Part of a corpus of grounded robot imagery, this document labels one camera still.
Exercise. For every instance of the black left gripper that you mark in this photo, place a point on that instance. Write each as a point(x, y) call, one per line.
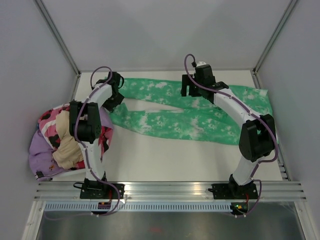
point(107, 105)

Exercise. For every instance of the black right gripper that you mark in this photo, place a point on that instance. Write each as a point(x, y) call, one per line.
point(186, 81)

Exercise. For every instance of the green tie-dye trousers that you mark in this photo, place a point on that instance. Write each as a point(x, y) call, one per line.
point(193, 118)

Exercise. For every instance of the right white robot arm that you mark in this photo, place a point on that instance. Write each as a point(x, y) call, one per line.
point(257, 132)

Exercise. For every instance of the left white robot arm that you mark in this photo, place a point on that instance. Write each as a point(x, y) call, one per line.
point(87, 119)

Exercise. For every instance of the purple trousers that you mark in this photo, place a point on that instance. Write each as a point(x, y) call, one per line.
point(41, 160)

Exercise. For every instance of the beige garment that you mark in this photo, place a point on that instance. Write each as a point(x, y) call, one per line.
point(68, 154)

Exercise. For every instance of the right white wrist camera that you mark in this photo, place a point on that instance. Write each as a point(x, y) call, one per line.
point(200, 63)

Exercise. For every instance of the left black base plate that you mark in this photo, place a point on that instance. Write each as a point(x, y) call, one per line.
point(97, 190)

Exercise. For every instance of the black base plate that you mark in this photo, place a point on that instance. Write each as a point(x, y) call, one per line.
point(232, 191)
point(97, 190)

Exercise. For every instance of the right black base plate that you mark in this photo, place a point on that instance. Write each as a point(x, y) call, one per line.
point(232, 191)

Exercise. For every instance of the slotted cable duct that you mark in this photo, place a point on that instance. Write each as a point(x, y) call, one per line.
point(82, 206)

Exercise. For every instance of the aluminium rail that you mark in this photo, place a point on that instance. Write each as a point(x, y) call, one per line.
point(164, 191)

